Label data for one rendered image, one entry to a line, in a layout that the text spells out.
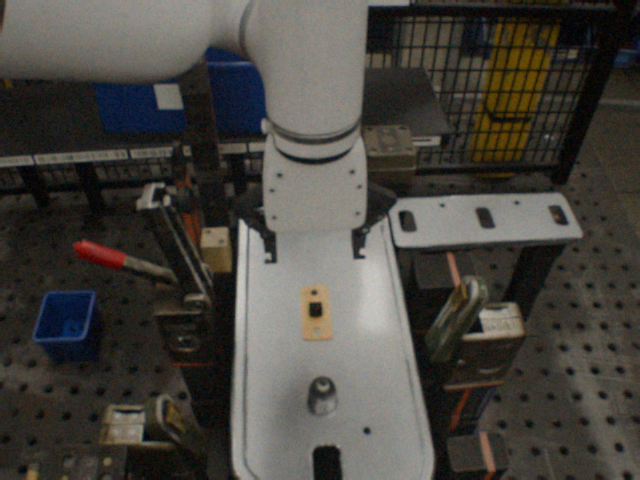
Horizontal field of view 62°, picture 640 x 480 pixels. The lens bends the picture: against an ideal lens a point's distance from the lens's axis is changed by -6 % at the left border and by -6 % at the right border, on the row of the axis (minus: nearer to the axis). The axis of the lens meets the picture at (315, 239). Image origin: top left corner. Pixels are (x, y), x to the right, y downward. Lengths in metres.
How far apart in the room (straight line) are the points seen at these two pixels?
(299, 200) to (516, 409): 0.64
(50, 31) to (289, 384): 0.49
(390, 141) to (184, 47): 0.58
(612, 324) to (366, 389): 0.67
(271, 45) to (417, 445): 0.44
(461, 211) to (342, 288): 0.24
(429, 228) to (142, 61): 0.58
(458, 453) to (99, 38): 0.54
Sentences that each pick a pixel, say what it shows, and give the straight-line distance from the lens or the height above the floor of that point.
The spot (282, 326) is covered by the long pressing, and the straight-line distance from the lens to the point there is 0.71.
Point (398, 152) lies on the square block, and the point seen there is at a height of 1.06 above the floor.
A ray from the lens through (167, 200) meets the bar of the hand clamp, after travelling 0.58.
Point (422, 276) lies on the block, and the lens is 0.80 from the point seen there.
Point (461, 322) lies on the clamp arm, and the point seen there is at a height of 1.07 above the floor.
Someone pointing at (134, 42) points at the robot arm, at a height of 1.45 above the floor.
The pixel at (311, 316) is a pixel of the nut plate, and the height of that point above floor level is 1.00.
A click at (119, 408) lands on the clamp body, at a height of 1.07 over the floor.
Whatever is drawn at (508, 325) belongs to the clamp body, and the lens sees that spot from 0.70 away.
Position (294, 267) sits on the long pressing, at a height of 1.00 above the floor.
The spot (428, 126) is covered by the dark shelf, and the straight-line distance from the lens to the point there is 0.97.
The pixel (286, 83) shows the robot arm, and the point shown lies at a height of 1.35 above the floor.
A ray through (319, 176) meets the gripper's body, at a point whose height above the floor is 1.25.
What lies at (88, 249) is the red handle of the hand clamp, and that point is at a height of 1.14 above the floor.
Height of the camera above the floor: 1.59
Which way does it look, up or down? 47 degrees down
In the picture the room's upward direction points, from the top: straight up
